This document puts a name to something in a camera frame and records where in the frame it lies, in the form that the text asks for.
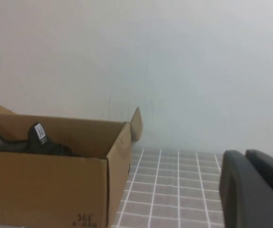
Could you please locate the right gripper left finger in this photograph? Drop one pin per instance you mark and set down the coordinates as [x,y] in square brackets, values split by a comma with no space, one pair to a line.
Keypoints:
[247,197]

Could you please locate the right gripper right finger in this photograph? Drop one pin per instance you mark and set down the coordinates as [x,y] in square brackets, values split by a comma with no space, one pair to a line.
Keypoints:
[271,168]

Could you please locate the black knit sneaker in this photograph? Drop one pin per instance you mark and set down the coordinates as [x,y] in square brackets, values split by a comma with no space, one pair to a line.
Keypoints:
[36,140]

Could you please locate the brown cardboard shoe box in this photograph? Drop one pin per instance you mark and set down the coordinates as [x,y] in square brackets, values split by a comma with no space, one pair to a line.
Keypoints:
[55,185]

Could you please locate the grey white-grid tablecloth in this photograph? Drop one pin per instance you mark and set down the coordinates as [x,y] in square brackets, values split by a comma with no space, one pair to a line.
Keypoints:
[169,190]

